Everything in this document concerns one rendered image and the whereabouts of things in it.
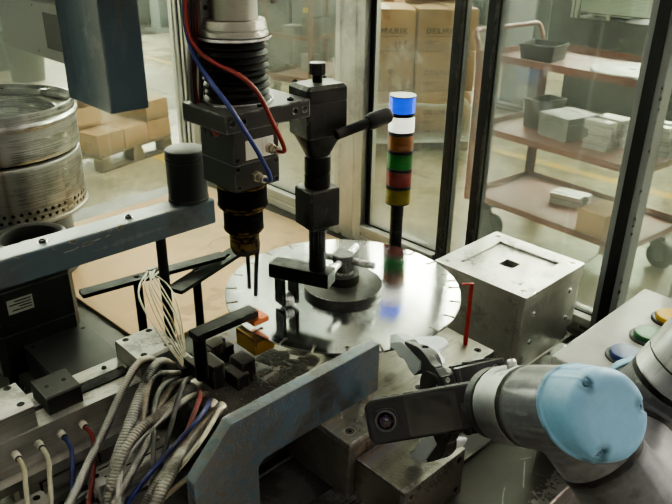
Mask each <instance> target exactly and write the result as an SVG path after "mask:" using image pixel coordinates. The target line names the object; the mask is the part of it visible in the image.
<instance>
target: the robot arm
mask: <svg viewBox="0 0 672 504"><path fill-rule="evenodd" d="M390 347H391V348H392V349H394V350H395V351H396V352H397V354H398V356H399V357H400V358H403V359H404V360H405V362H406V363H407V365H408V368H409V370H410V371H411V372H412V374H413V375H418V374H421V377H420V390H415V391H414V390H412V391H406V392H404V393H398V394H393V395H387V396H381V397H376V398H373V399H371V400H370V401H369V402H368V403H367V404H366V405H365V408H364V411H365V417H366V422H367V427H368V432H369V437H370V439H371V441H372V442H373V443H375V444H378V445H380V444H387V443H393V442H399V441H405V440H411V439H417V438H421V441H420V443H418V444H416V445H415V449H414V450H413V451H411V452H410V455H411V457H412V458H413V460H414V461H415V462H418V463H421V464H423V463H427V462H431V461H435V460H439V459H442V458H446V457H448V456H450V455H451V454H453V453H454V451H455V450H456V449H457V448H460V447H461V446H463V445H464V444H465V443H466V441H467V438H466V437H459V433H461V432H463V433H465V435H472V434H475V433H479V434H480V435H482V436H484V437H486V438H489V439H491V440H492V441H495V442H498V443H501V444H505V445H510V446H516V447H521V448H528V449H534V450H539V451H542V452H543V453H544V454H545V455H546V456H547V457H548V459H549V460H550V461H551V463H552V464H553V465H554V467H555V468H556V470H557V471H558V472H559V474H560V475H561V476H562V477H563V479H564V480H565V481H566V483H567V484H568V486H569V487H570V488H571V490H572V491H573V492H574V494H575V495H576V496H577V498H578V499H579V500H580V502H581V503H582V504H672V316H671V317H670V318H669V319H668V320H667V321H666V322H665V324H664V325H663V326H662V327H661V328H660V329H659V330H658V331H657V332H656V334H655V335H654V336H653V337H652V338H651V339H650V340H649V341H648V342H647V344H646V345H645V346H644V347H643V348H642V349H641V350H640V351H639V353H638V354H637V355H636V356H629V357H627V358H624V359H621V360H618V361H616V362H615V363H613V364H612V365H611V366H610V367H609V368H608V367H598V366H594V365H588V364H584V363H566V364H562V365H517V362H516V360H515V359H508V360H507V361H506V365H505V364H504V359H503V358H490V359H474V360H470V361H465V362H462V363H461V364H457V365H452V366H449V369H448V368H445V367H443V366H444V365H445V359H444V358H443V357H442V355H441V354H440V352H441V351H442V350H444V349H445V348H446V347H448V342H447V340H446V339H445V338H443V337H439V336H429V337H411V336H409V335H406V334H403V333H398V334H393V335H391V337H390ZM494 364H497V365H498V366H493V365H494Z"/></svg>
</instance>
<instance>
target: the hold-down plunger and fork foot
mask: <svg viewBox="0 0 672 504"><path fill-rule="evenodd" d="M268 268H269V277H272V278H274V280H275V301H276V302H277V303H279V304H280V305H281V306H282V307H286V282H285V280H286V281H288V291H290V292H291V293H292V294H293V296H294V302H295V303H299V283H300V284H305V285H310V286H315V287H319V288H324V289H328V288H329V287H330V286H331V285H332V284H333V283H334V282H335V267H330V266H326V231H322V232H313V231H309V262H304V261H299V260H294V259H289V258H284V257H279V256H277V257H276V258H274V259H273V260H272V261H271V262H270V263H269V264H268Z"/></svg>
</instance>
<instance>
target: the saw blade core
mask: <svg viewBox="0 0 672 504"><path fill-rule="evenodd" d="M355 243H357V244H358V245H359V249H358V250H357V251H356V252H355V253H354V258H358V259H363V260H367V261H372V262H376V264H377V266H376V268H375V269H370V268H366V269H369V270H371V271H373V272H375V273H376V274H377V275H378V276H379V277H380V278H381V280H382V293H381V295H380V296H379V297H378V298H377V299H376V300H374V301H373V302H371V303H368V304H365V305H362V306H357V307H348V308H340V307H331V306H326V305H322V304H319V303H317V302H315V301H313V300H311V299H310V298H309V297H307V295H306V294H305V292H304V288H303V284H300V283H299V303H295V302H294V304H293V305H291V306H288V307H282V306H281V305H280V304H279V303H277V302H276V301H275V280H274V278H272V277H269V268H268V264H269V263H270V262H271V261H272V260H273V259H274V258H276V257H277V256H279V257H284V258H289V259H294V260H299V261H304V262H309V241H308V242H301V243H296V244H291V245H289V247H288V246H283V247H279V248H276V249H273V250H270V251H268V252H266V253H263V254H260V255H259V266H258V296H254V263H255V257H254V258H253V259H251V260H250V269H251V289H247V270H246V263H245V264H243V265H242V266H241V267H239V268H238V269H237V270H236V271H235V272H234V273H233V275H232V276H231V277H230V279H229V281H228V283H227V285H226V289H225V302H226V306H227V308H228V311H229V312H233V311H235V310H237V309H240V308H242V307H245V306H247V305H250V306H252V307H256V308H257V309H259V310H261V311H262V312H264V313H266V314H267V315H268V316H269V320H268V321H266V322H264V323H262V324H259V325H257V326H255V327H254V326H252V325H251V324H249V323H247V322H245V323H243V324H241V326H242V327H244V328H245V329H247V328H252V330H251V331H249V332H251V333H252V334H253V333H254V335H256V336H258V337H260V338H262V339H264V340H266V341H269V342H271V343H274V344H277V345H279V344H281V346H283V347H287V348H290V349H294V350H299V351H304V352H310V353H311V352H312V350H313V346H316V347H315V349H314V351H313V353H317V354H327V355H341V354H343V353H345V352H346V348H349V350H350V349H352V348H354V347H356V346H358V345H360V344H362V343H364V342H365V341H367V340H369V339H372V340H374V341H376V342H378V343H379V344H380V346H381V348H382V350H383V351H384V352H388V351H393V350H394V349H392V348H391V347H390V337H391V335H393V334H398V333H403V334H406V335H409V336H411V337H429V336H434V335H436V334H438V333H439V332H441V331H442V330H443V329H445V328H446V327H447V326H448V325H449V324H450V323H451V322H452V321H453V320H454V318H455V317H456V315H457V313H458V311H459V309H460V305H461V292H460V289H459V286H458V284H457V282H456V281H453V282H445V280H452V279H454V278H453V277H452V275H451V274H449V272H448V271H447V270H445V269H444V268H443V267H442V266H440V265H439V264H437V263H436V262H434V261H433V260H431V259H429V258H427V257H425V256H423V255H420V254H418V253H416V252H415V253H414V252H413V251H410V250H407V249H404V248H401V247H397V246H393V245H392V246H391V247H390V245H389V244H384V243H378V242H371V241H366V243H365V241H363V240H346V239H340V244H339V242H338V239H333V240H326V252H328V253H334V252H335V251H337V250H341V249H345V250H348V249H349V248H350V247H351V246H352V245H353V244H355ZM364 243H365V245H364ZM389 247H390V248H389ZM290 248H292V249H290ZM388 248H389V249H388ZM270 255H272V256H270ZM441 275H443V276H441ZM454 280H455V279H454ZM444 315H445V316H444ZM428 328H431V329H428ZM259 329H263V330H259ZM284 339H287V340H285V341H284V342H283V340H284ZM282 342H283V343H282ZM382 350H381V349H380V350H379V353H382Z"/></svg>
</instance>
